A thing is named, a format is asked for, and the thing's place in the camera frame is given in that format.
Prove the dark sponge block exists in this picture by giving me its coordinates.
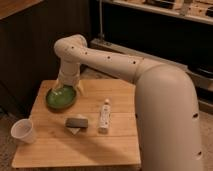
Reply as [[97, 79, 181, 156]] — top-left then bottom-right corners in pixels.
[[65, 117, 88, 135]]

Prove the wooden table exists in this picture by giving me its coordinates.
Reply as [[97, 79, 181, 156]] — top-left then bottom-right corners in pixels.
[[12, 79, 140, 168]]

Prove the white bottle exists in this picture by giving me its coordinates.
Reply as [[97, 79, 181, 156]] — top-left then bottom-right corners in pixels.
[[98, 99, 111, 134]]

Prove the metal shelf rack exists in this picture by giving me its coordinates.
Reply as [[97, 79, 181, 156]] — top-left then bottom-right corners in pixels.
[[90, 0, 213, 114]]

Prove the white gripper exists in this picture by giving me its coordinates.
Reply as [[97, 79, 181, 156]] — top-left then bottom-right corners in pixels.
[[51, 60, 85, 96]]

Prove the green ceramic bowl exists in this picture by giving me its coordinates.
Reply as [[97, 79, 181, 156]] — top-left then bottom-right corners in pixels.
[[45, 85, 77, 109]]

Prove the dark wooden cabinet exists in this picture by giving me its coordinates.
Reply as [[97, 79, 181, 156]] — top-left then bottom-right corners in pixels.
[[0, 0, 90, 117]]

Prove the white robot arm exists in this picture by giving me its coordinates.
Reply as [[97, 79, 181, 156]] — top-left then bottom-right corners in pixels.
[[54, 34, 204, 171]]

